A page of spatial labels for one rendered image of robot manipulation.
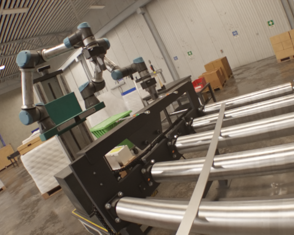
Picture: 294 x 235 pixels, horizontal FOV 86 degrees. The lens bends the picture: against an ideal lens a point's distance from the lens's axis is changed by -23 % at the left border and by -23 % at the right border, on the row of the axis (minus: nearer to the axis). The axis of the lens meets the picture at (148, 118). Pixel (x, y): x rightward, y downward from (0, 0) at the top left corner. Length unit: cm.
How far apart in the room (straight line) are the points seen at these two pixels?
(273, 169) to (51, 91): 177
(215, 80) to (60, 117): 569
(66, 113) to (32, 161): 266
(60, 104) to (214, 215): 153
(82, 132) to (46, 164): 253
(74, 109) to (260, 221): 166
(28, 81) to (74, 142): 77
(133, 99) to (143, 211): 731
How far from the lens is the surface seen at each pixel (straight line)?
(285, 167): 79
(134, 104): 795
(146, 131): 114
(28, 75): 145
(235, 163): 82
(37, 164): 434
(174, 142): 129
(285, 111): 133
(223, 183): 215
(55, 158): 429
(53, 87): 191
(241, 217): 58
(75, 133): 189
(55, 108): 177
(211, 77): 678
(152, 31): 1258
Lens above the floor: 134
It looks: 11 degrees down
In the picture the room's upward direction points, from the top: 25 degrees counter-clockwise
